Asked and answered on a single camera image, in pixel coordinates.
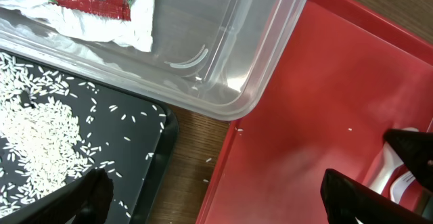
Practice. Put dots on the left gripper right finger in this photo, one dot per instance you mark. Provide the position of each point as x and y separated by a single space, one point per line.
348 202

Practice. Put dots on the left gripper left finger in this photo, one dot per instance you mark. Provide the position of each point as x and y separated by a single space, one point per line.
86 200

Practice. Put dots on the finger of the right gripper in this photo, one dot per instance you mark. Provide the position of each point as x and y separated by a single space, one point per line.
415 150

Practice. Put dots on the white plastic spoon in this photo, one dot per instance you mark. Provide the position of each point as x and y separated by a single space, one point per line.
389 162

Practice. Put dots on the pink plastic fork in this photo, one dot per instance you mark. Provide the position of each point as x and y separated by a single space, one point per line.
399 186

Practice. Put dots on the food scraps and rice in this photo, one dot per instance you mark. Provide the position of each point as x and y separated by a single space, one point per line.
40 136

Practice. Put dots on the white napkin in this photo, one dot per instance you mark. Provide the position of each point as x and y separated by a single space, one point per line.
137 32

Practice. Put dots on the black plastic bin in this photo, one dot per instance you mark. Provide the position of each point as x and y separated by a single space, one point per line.
135 142

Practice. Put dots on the red plastic tray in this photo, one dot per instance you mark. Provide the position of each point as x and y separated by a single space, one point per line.
345 76

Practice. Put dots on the clear plastic bin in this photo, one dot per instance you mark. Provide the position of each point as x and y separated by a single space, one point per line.
214 57

